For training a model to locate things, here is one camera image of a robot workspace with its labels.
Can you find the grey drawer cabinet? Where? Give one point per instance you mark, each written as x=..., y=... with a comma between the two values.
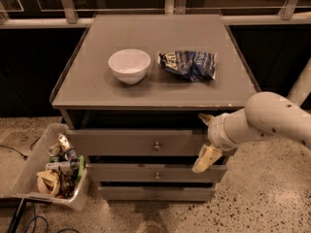
x=89, y=96

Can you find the white ceramic bowl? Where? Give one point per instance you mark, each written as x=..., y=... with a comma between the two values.
x=129, y=66

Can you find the crushed can upper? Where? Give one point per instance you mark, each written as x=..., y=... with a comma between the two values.
x=63, y=142

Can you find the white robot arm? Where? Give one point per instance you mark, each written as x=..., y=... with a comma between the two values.
x=266, y=115

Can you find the grey top drawer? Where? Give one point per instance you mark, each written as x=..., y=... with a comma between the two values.
x=144, y=142

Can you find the clear plastic trash bin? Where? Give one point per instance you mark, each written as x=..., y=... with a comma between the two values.
x=25, y=185

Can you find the grey drawer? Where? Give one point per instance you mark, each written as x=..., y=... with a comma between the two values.
x=139, y=193
x=144, y=142
x=153, y=173

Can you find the grey middle drawer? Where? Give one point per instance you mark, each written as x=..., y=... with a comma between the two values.
x=153, y=173

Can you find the metal window railing frame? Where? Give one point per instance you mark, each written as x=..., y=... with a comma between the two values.
x=80, y=13

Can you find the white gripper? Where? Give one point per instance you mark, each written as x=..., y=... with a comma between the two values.
x=215, y=131

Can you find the blue crumpled chip bag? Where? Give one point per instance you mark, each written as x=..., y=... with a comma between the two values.
x=195, y=66

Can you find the grey bottom drawer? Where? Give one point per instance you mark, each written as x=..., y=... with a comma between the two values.
x=139, y=193

